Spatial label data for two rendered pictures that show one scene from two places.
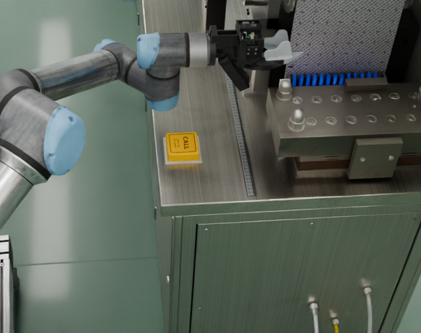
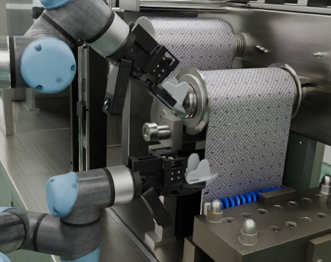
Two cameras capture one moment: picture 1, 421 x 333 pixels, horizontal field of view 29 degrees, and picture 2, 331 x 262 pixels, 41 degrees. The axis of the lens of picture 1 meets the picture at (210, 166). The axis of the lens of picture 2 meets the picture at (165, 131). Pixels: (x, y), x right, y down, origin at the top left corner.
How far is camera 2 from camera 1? 1.05 m
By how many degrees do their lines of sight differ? 34
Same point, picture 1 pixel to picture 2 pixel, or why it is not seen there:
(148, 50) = (66, 188)
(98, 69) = (3, 227)
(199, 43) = (122, 173)
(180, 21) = not seen: hidden behind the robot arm
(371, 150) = (326, 249)
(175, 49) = (97, 182)
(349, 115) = (286, 221)
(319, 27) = (229, 143)
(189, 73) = not seen: hidden behind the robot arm
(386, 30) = (280, 140)
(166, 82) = (90, 228)
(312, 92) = (237, 211)
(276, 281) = not seen: outside the picture
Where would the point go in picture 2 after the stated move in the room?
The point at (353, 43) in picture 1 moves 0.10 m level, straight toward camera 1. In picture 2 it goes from (256, 158) to (273, 175)
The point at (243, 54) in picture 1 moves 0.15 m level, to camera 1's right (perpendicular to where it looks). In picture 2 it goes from (169, 178) to (236, 171)
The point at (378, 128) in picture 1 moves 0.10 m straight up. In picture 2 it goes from (320, 225) to (328, 180)
